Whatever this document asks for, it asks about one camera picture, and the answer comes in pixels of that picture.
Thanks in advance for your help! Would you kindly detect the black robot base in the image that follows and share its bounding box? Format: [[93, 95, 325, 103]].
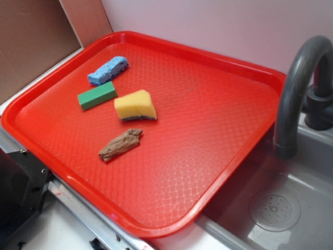
[[1, 150, 50, 244]]

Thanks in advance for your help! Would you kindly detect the brown wood chip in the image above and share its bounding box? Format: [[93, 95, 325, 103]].
[[98, 129, 143, 162]]

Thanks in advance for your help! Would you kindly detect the yellow sponge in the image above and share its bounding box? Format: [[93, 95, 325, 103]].
[[114, 90, 157, 121]]

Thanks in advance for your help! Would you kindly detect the red plastic tray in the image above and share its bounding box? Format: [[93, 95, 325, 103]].
[[1, 31, 285, 239]]

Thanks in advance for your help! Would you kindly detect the green rectangular block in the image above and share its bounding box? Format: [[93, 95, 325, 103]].
[[78, 81, 118, 110]]

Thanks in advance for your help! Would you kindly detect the blue sponge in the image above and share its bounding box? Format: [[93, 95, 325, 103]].
[[87, 56, 129, 86]]

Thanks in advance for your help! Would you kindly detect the grey toy sink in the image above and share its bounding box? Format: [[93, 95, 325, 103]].
[[195, 114, 333, 250]]

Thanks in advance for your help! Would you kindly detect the grey toy faucet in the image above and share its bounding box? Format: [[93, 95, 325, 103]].
[[273, 35, 332, 159]]

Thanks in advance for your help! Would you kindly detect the brown cardboard panel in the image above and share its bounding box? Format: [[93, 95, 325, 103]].
[[1, 1, 112, 104]]

